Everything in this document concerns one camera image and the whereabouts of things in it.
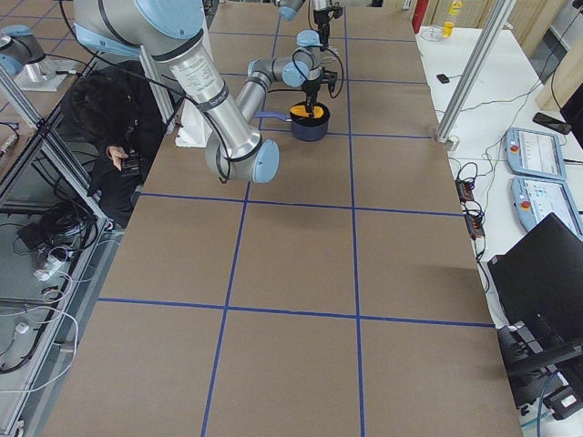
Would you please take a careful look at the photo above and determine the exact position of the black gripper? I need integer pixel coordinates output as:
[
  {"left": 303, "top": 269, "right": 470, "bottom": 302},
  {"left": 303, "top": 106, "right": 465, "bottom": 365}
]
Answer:
[
  {"left": 303, "top": 79, "right": 320, "bottom": 117},
  {"left": 313, "top": 8, "right": 331, "bottom": 48}
]

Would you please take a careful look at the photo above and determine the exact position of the yellow corn cob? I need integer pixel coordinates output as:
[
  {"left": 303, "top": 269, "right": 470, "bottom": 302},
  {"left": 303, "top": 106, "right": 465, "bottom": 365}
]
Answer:
[{"left": 290, "top": 104, "right": 324, "bottom": 119}]

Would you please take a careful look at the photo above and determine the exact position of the glass lid with blue knob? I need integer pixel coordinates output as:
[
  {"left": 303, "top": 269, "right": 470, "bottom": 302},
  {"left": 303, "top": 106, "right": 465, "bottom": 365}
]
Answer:
[{"left": 320, "top": 45, "right": 339, "bottom": 63}]

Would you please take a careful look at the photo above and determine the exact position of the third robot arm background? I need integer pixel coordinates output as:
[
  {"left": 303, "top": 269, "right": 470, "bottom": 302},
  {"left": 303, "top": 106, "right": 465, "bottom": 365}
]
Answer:
[{"left": 1, "top": 25, "right": 66, "bottom": 92}]

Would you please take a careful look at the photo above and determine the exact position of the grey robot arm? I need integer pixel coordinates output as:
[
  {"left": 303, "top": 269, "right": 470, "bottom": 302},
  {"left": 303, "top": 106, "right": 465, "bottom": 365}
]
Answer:
[
  {"left": 74, "top": 1, "right": 322, "bottom": 183},
  {"left": 271, "top": 0, "right": 343, "bottom": 49}
]

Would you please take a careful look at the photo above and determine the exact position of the yellow cup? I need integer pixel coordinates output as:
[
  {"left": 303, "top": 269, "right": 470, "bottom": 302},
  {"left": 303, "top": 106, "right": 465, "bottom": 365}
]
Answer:
[{"left": 441, "top": 21, "right": 455, "bottom": 38}]

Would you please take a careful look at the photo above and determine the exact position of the small black sensor pad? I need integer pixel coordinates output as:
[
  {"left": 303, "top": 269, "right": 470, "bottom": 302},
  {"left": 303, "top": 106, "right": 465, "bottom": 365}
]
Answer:
[{"left": 436, "top": 74, "right": 450, "bottom": 84}]

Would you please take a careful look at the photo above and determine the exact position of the person in courage jacket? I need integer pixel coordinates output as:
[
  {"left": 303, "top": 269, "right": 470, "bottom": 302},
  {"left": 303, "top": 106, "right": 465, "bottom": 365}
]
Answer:
[{"left": 61, "top": 61, "right": 166, "bottom": 228}]

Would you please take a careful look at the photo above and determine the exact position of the orange black power strip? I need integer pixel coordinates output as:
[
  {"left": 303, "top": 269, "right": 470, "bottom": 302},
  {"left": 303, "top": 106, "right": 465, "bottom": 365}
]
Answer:
[{"left": 455, "top": 178, "right": 486, "bottom": 240}]

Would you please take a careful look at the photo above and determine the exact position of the black smartphone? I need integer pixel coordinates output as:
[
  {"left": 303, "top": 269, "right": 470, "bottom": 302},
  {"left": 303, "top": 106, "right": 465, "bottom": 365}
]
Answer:
[{"left": 532, "top": 112, "right": 571, "bottom": 135}]

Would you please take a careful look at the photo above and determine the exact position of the far teach pendant tablet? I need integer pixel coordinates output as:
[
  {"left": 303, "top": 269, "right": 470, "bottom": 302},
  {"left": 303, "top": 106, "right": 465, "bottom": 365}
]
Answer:
[{"left": 504, "top": 127, "right": 567, "bottom": 181}]

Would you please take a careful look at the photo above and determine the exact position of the teach pendant tablet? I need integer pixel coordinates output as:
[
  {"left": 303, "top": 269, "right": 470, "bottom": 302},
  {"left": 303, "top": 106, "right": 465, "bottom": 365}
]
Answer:
[
  {"left": 511, "top": 176, "right": 582, "bottom": 237},
  {"left": 504, "top": 127, "right": 567, "bottom": 181}
]

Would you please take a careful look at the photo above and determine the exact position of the near teach pendant tablet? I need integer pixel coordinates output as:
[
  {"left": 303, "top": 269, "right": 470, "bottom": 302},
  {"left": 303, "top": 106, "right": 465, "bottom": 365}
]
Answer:
[{"left": 511, "top": 176, "right": 582, "bottom": 237}]

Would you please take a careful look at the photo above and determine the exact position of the black laptop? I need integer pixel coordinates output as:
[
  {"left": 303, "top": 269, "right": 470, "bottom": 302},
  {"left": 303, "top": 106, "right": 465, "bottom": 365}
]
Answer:
[{"left": 487, "top": 213, "right": 582, "bottom": 340}]

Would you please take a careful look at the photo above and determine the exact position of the black monitor stand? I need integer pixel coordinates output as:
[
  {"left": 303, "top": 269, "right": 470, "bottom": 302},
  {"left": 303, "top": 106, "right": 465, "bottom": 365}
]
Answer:
[{"left": 496, "top": 316, "right": 582, "bottom": 420}]

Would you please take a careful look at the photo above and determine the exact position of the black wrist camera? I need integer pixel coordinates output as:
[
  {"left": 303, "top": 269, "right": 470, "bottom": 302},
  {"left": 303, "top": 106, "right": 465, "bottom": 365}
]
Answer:
[
  {"left": 329, "top": 4, "right": 343, "bottom": 19},
  {"left": 321, "top": 71, "right": 338, "bottom": 96}
]

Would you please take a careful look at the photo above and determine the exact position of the blue saucepan with handle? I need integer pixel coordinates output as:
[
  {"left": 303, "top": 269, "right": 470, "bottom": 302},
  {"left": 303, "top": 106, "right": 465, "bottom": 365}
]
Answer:
[{"left": 254, "top": 103, "right": 331, "bottom": 142}]

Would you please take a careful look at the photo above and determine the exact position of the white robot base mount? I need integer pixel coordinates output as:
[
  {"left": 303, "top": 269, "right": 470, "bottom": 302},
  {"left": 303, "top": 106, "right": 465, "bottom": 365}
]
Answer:
[{"left": 175, "top": 101, "right": 212, "bottom": 148}]

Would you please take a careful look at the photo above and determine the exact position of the aluminium frame post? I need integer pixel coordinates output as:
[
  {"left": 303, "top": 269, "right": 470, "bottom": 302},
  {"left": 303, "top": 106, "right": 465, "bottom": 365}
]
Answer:
[{"left": 434, "top": 0, "right": 516, "bottom": 151}]

